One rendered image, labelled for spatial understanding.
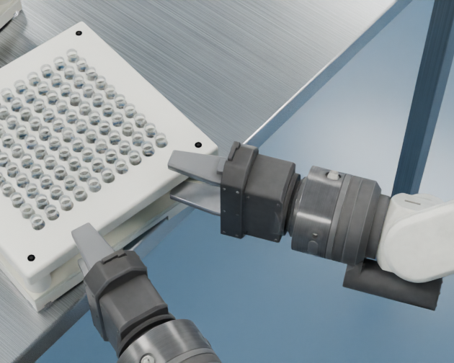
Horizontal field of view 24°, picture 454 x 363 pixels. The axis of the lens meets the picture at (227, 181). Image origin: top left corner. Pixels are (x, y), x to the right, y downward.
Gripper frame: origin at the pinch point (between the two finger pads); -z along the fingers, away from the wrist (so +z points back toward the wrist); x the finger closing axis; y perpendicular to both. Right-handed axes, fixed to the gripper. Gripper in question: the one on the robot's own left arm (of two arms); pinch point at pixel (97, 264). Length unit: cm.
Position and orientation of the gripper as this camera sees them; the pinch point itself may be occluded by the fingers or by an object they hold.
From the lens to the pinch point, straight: 103.5
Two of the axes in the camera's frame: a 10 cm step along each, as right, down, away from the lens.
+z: 5.4, 6.8, -4.9
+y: 8.4, -4.4, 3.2
